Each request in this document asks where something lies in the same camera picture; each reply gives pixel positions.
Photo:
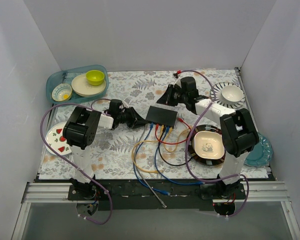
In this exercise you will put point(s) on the small patterned bowl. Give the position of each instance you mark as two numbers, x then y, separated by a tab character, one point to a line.
62	92

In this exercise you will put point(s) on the lime green bowl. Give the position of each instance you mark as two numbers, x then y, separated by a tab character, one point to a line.
95	77

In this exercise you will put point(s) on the striped blue white plate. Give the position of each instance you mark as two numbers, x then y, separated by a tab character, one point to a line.
215	94

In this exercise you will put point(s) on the strawberry pattern plate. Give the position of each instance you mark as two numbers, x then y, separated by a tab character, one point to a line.
56	141

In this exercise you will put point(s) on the teal scalloped plate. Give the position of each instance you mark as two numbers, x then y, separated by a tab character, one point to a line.
261	154

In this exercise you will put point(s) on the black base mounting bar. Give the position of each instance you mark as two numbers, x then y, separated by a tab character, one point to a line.
132	195

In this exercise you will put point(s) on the square panda dish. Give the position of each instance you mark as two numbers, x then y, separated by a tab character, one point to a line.
208	145

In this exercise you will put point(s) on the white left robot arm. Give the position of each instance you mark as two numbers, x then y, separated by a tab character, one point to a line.
81	128

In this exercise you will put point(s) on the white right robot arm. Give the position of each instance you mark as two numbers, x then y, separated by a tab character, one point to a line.
238	131

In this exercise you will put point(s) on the black network switch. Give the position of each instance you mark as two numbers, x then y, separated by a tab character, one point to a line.
161	116

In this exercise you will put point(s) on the black striped round plate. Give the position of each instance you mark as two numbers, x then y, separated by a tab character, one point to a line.
207	162

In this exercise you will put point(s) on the floral table mat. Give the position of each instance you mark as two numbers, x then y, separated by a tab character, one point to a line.
112	149

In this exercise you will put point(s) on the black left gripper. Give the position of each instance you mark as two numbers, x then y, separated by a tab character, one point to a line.
133	117

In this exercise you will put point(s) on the white bowl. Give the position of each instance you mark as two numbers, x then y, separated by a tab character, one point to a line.
232	94

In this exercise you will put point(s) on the aluminium frame rail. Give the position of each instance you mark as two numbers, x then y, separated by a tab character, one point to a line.
52	192

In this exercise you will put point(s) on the cream plate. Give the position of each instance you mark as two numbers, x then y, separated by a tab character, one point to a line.
81	86

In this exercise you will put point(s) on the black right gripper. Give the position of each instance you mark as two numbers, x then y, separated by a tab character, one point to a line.
171	94

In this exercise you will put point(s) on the teal plastic tray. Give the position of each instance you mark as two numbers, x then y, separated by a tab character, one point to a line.
67	76

